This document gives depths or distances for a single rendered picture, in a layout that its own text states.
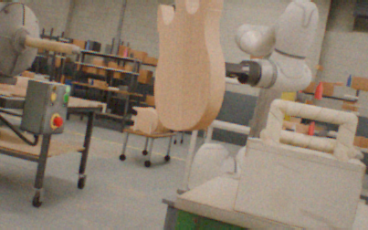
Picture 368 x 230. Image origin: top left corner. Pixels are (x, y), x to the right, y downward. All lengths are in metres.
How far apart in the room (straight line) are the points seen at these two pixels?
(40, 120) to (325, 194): 1.11
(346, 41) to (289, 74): 11.01
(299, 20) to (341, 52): 10.98
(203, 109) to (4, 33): 0.73
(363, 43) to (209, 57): 11.35
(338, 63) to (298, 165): 11.30
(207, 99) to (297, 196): 0.32
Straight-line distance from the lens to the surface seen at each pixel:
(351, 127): 1.10
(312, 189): 1.10
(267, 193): 1.10
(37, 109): 1.81
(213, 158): 2.03
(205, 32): 1.19
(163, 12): 1.45
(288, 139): 1.26
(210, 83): 1.14
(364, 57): 12.40
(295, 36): 1.42
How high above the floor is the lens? 1.19
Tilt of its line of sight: 3 degrees down
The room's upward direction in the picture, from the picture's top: 11 degrees clockwise
